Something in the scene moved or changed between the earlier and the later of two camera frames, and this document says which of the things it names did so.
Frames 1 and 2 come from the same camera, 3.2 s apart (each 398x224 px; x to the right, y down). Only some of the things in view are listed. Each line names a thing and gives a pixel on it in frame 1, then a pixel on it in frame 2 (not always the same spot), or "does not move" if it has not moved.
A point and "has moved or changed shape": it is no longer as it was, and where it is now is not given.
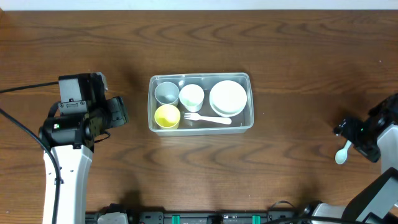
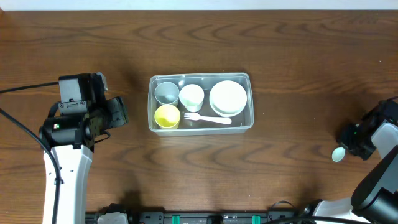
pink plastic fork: x=194 y=116 does not move
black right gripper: x=347 y=131 to x=347 y=140
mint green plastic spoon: x=341 y=155 has moved or changed shape
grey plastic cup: x=166 y=93 does not move
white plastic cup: x=191 y=96 does not move
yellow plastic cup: x=167 y=116 does not move
